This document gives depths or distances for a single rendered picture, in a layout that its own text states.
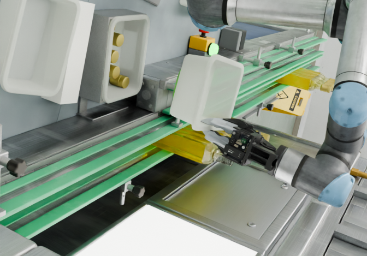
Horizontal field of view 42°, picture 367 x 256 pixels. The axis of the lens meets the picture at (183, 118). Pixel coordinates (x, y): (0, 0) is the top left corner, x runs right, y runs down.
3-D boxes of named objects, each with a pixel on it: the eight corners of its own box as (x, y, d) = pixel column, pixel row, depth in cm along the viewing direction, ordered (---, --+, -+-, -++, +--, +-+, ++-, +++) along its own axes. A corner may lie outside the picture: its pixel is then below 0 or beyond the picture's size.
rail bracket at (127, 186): (92, 195, 124) (135, 215, 118) (94, 172, 122) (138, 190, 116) (101, 190, 127) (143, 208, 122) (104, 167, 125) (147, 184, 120)
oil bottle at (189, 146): (144, 143, 140) (210, 167, 132) (147, 125, 138) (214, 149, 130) (155, 138, 145) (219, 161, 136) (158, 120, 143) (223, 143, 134)
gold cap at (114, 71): (99, 63, 128) (113, 66, 126) (107, 61, 131) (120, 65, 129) (98, 75, 129) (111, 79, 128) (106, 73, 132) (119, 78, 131)
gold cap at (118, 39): (103, 30, 125) (117, 34, 124) (111, 29, 128) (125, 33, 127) (101, 43, 127) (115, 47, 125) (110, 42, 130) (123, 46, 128)
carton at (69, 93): (41, 97, 115) (60, 104, 113) (58, -5, 110) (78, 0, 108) (58, 96, 120) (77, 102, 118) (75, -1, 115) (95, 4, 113)
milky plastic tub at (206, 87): (178, 43, 106) (214, 52, 103) (215, 57, 127) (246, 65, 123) (158, 119, 108) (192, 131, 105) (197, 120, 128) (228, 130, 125)
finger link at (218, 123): (197, 109, 110) (232, 126, 107) (207, 109, 116) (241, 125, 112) (193, 121, 111) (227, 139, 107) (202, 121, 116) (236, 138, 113)
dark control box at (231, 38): (217, 46, 199) (236, 51, 196) (220, 27, 197) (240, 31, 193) (225, 45, 206) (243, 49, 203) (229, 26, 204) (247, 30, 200)
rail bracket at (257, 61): (236, 61, 187) (268, 70, 182) (239, 42, 185) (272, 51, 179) (240, 59, 191) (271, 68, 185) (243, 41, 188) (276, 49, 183)
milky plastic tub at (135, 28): (77, 96, 126) (103, 105, 123) (84, 10, 119) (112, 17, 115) (116, 85, 141) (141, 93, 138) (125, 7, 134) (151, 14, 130)
